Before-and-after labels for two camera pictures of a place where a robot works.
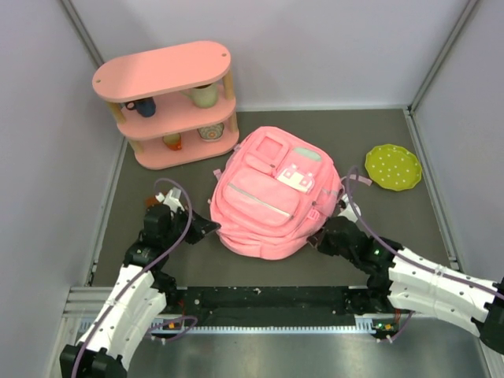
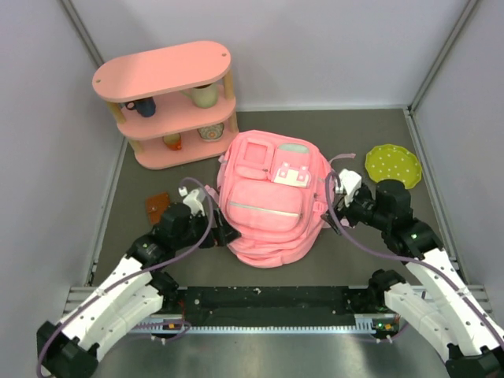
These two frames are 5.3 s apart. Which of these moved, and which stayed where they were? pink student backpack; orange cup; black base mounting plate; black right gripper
Moved: black right gripper
Stayed: orange cup; black base mounting plate; pink student backpack
